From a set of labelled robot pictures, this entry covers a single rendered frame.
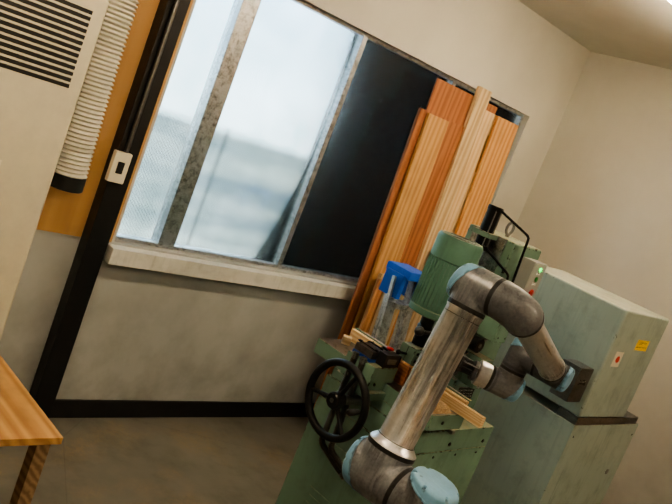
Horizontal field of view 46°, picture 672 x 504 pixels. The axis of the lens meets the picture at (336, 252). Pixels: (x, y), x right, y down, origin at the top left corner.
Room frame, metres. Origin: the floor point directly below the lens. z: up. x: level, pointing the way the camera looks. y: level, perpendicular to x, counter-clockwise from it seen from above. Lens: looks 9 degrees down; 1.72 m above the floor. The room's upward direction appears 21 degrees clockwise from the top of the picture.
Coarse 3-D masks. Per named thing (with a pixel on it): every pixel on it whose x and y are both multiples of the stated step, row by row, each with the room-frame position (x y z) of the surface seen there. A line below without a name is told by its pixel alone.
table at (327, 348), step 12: (324, 348) 2.93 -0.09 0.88; (336, 348) 2.91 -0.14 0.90; (348, 348) 2.97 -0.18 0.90; (336, 372) 2.75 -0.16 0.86; (396, 384) 2.76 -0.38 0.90; (372, 396) 2.65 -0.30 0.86; (384, 396) 2.71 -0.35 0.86; (396, 396) 2.68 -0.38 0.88; (432, 420) 2.58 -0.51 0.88; (444, 420) 2.63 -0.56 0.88; (456, 420) 2.69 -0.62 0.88
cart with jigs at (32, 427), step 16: (0, 368) 2.49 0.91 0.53; (0, 384) 2.39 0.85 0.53; (16, 384) 2.43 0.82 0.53; (0, 400) 2.29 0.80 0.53; (16, 400) 2.32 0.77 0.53; (32, 400) 2.36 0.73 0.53; (0, 416) 2.20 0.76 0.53; (16, 416) 2.23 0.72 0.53; (32, 416) 2.27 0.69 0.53; (0, 432) 2.11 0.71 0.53; (16, 432) 2.14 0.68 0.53; (32, 432) 2.18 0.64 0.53; (48, 432) 2.21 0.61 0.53; (32, 448) 2.19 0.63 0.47; (48, 448) 2.21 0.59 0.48; (32, 464) 2.19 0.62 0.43; (32, 480) 2.20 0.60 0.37; (16, 496) 2.19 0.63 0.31; (32, 496) 2.21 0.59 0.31
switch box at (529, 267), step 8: (528, 264) 2.98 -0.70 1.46; (536, 264) 2.97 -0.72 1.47; (544, 264) 3.02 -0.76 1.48; (520, 272) 3.00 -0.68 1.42; (528, 272) 2.98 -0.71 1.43; (536, 272) 2.99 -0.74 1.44; (520, 280) 2.99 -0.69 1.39; (528, 280) 2.97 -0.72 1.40; (528, 288) 2.99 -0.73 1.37; (536, 288) 3.03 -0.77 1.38
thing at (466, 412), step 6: (444, 396) 2.74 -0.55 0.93; (450, 396) 2.73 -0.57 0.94; (444, 402) 2.73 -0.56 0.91; (450, 402) 2.72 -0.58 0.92; (456, 402) 2.70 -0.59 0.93; (450, 408) 2.71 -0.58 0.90; (456, 408) 2.70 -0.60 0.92; (462, 408) 2.68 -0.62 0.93; (468, 408) 2.67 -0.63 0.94; (462, 414) 2.68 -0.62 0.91; (468, 414) 2.66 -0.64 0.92; (474, 414) 2.65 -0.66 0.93; (480, 414) 2.66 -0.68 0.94; (468, 420) 2.66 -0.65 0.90; (474, 420) 2.64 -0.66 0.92; (480, 420) 2.63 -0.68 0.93; (480, 426) 2.63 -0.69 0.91
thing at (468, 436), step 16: (336, 384) 2.86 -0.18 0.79; (352, 416) 2.77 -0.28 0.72; (368, 416) 2.73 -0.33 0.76; (384, 416) 2.69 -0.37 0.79; (432, 432) 2.71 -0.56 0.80; (464, 432) 2.88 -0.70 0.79; (480, 432) 2.97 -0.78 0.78; (416, 448) 2.66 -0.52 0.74; (432, 448) 2.74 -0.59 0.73; (448, 448) 2.83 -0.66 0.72; (464, 448) 2.92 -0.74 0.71
